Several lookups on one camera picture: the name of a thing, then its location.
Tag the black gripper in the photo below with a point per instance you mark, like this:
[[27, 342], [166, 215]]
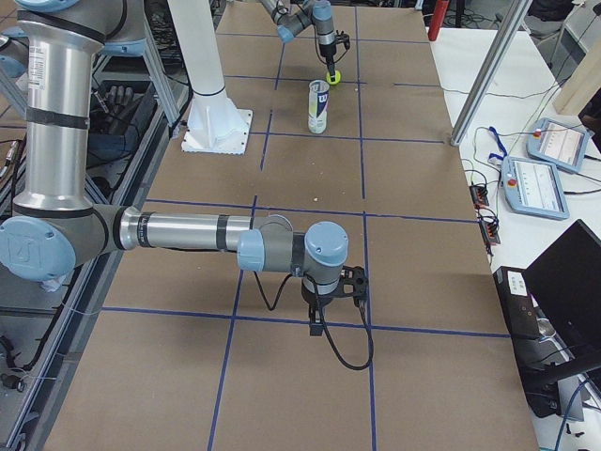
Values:
[[315, 299], [326, 49]]

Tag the yellow tennis ball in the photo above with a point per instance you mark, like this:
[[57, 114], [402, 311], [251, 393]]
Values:
[[334, 78]]

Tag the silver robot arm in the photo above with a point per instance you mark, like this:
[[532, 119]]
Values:
[[317, 14], [55, 229]]

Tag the clear tennis ball can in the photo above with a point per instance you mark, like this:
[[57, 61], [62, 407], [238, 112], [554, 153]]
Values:
[[318, 98]]

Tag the red fire extinguisher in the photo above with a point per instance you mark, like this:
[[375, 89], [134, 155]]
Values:
[[437, 19]]

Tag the far black orange connector box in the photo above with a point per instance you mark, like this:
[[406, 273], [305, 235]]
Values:
[[478, 194]]

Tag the black orange connector box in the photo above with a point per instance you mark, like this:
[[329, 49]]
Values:
[[489, 227], [478, 194]]

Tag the near black orange connector box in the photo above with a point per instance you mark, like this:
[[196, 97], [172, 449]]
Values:
[[489, 227]]

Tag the black computer box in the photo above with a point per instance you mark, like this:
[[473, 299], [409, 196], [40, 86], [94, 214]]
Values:
[[535, 338]]

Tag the near blue teach pendant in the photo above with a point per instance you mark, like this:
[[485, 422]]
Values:
[[533, 188]]

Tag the blue teach pendant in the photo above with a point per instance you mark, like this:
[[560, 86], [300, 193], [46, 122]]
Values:
[[533, 188], [554, 142]]

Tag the far blue teach pendant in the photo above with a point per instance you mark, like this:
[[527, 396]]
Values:
[[554, 142]]

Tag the black monitor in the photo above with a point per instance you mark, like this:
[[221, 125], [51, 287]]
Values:
[[565, 282]]

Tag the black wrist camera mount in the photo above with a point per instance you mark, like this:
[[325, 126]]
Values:
[[342, 38], [354, 284]]

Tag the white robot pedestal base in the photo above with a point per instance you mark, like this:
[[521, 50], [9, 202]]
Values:
[[215, 124]]

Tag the aluminium frame post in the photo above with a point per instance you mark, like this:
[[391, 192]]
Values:
[[499, 46]]

